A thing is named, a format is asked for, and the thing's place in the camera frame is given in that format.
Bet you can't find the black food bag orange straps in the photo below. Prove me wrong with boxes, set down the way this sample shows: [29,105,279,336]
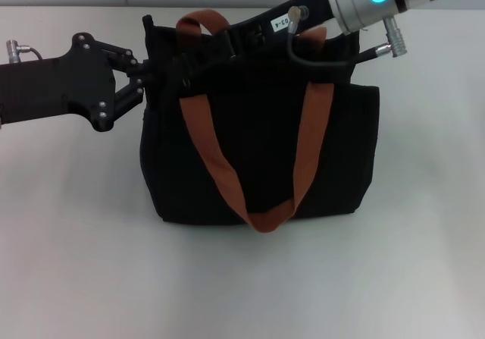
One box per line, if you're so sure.
[138,8,381,234]

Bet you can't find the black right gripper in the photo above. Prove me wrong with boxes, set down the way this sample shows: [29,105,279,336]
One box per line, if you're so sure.
[176,0,344,78]

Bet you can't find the right gripper connector cable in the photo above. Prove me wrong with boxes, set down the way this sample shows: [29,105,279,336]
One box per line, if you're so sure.
[286,5,409,67]

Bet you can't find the gripper connector cable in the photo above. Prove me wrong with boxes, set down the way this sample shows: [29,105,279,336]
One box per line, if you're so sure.
[5,39,45,61]
[286,5,409,67]

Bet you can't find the left gripper connector cable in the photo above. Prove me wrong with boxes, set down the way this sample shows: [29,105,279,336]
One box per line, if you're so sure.
[5,39,45,61]

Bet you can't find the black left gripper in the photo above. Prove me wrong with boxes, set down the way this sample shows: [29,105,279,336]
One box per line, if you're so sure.
[0,31,155,134]

